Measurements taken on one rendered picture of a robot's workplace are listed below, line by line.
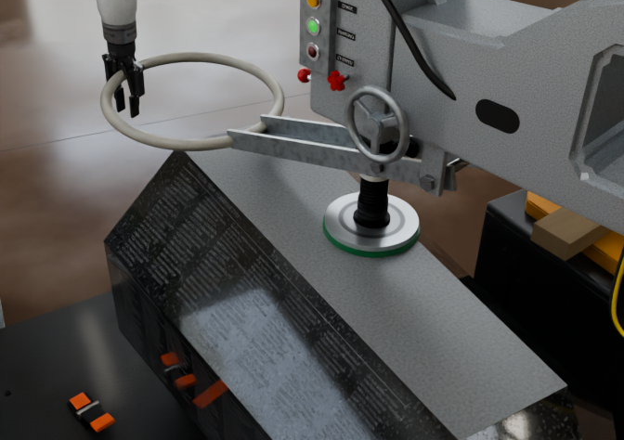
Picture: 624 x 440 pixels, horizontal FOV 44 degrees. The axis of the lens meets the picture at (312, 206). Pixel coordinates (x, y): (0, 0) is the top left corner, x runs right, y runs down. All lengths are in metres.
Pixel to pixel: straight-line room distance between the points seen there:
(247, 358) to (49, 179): 2.07
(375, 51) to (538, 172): 0.36
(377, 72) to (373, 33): 0.07
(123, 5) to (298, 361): 1.04
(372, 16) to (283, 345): 0.68
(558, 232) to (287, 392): 0.71
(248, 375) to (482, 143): 0.69
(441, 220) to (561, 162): 1.99
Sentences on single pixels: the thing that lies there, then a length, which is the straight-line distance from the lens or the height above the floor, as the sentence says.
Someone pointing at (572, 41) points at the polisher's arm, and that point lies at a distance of 1.18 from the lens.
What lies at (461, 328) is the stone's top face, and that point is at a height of 0.82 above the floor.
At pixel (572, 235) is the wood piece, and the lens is 1.82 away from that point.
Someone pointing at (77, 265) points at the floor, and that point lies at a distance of 3.04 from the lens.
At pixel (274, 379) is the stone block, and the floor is 0.69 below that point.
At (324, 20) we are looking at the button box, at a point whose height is 1.34.
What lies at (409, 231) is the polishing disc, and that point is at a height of 0.85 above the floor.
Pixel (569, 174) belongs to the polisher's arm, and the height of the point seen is 1.23.
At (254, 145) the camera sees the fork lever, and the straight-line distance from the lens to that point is 1.85.
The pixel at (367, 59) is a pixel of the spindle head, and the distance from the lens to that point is 1.42.
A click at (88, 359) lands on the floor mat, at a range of 2.64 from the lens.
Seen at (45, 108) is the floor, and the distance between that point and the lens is 4.16.
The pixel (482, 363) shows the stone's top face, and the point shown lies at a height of 0.82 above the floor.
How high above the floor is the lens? 1.87
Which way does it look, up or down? 35 degrees down
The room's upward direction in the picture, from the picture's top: 1 degrees clockwise
